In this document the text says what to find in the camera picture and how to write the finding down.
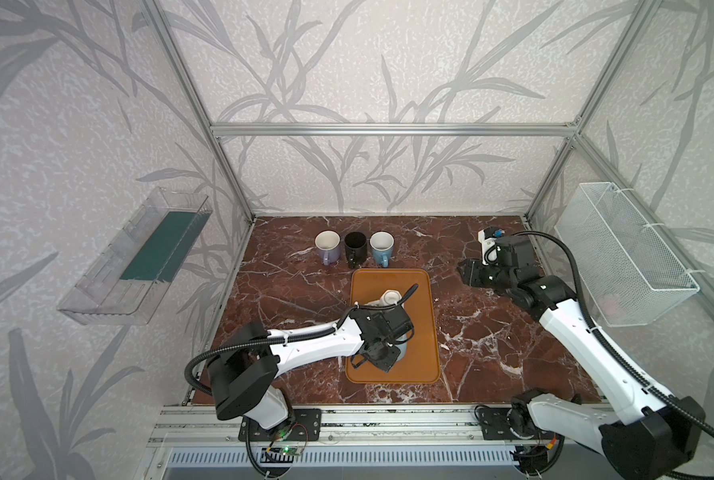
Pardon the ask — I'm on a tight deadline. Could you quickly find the black mug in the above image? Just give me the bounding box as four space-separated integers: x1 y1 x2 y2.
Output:
344 231 368 269

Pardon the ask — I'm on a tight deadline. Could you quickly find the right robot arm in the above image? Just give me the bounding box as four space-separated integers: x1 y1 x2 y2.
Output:
457 227 714 479

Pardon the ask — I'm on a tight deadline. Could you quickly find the orange brown tray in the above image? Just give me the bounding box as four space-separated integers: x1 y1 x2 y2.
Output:
346 268 440 384

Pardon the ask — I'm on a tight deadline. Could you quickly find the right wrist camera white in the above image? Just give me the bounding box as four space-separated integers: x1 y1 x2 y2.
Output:
477 227 505 265

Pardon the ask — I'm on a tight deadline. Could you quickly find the small blue mug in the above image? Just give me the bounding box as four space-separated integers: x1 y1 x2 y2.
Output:
369 231 395 268

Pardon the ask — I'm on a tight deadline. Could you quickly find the lavender purple mug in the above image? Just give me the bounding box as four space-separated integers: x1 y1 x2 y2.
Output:
315 230 341 266

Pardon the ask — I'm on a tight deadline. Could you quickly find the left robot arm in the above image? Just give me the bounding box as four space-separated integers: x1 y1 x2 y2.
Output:
184 304 415 433

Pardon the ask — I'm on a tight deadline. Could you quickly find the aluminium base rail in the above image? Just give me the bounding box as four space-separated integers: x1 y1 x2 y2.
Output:
143 403 655 448

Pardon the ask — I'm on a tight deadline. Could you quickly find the clear plastic wall bin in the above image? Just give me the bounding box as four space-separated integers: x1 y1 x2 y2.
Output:
57 187 213 326

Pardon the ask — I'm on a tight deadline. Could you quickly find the large light blue mug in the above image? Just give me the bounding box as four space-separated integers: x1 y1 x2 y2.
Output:
395 344 407 362

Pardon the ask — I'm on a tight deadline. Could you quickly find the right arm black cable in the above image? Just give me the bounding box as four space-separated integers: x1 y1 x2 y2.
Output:
485 230 714 480

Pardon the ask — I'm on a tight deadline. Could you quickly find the white faceted mug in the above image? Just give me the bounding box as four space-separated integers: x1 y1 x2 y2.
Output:
368 290 403 308

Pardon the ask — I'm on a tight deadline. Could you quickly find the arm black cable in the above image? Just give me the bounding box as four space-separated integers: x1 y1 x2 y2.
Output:
184 283 421 478
485 230 714 480

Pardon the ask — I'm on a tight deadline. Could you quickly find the white wire mesh basket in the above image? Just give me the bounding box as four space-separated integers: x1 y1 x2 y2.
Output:
555 182 700 328

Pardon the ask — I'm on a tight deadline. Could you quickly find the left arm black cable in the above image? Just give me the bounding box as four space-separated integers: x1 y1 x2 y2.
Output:
184 283 421 478

